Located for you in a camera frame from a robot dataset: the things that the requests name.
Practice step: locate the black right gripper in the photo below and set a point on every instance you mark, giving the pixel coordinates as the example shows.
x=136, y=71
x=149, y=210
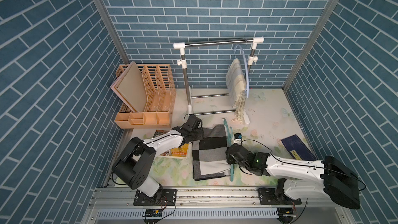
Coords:
x=228, y=156

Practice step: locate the teal green clothes hanger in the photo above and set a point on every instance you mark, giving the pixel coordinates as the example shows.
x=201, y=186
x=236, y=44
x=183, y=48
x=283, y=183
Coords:
x=229, y=133

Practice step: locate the black grey checkered mat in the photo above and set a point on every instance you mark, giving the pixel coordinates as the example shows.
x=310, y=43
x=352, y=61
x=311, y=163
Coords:
x=209, y=159

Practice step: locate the plaid cream blue scarf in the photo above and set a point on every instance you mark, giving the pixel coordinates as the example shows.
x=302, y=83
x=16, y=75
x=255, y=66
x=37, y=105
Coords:
x=236, y=86

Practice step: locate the light blue clothes hanger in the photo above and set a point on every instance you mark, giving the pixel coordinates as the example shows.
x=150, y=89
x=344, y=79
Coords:
x=239, y=51

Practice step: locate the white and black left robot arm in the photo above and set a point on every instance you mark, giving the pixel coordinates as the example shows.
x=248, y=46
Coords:
x=135, y=161

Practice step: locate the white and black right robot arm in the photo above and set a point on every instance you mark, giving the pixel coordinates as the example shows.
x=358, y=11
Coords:
x=328, y=178

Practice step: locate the yellow illustrated book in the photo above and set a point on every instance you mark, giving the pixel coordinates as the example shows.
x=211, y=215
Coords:
x=177, y=153

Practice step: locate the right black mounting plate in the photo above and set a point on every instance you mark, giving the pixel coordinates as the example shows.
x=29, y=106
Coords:
x=270, y=196

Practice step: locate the black mounting plate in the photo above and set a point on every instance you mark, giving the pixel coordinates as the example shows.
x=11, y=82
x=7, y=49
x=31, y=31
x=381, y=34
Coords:
x=162, y=197
x=270, y=196

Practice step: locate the orange plastic file organizer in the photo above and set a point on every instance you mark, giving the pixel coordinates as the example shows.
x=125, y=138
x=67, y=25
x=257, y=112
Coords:
x=161, y=93

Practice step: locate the dark blue notebook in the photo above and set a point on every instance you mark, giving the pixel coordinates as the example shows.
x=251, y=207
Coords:
x=297, y=149

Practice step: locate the beige folder board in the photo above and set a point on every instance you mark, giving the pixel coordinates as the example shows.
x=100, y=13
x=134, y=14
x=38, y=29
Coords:
x=129, y=87

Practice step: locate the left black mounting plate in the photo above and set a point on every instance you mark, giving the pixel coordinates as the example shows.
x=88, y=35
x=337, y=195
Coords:
x=162, y=197

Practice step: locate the green circuit board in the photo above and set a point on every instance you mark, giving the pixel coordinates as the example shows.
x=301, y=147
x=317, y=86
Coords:
x=153, y=213

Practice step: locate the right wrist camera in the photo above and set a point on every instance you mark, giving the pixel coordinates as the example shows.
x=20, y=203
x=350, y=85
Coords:
x=238, y=138

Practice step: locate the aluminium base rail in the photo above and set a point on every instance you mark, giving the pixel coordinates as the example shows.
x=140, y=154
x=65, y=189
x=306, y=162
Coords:
x=209, y=205

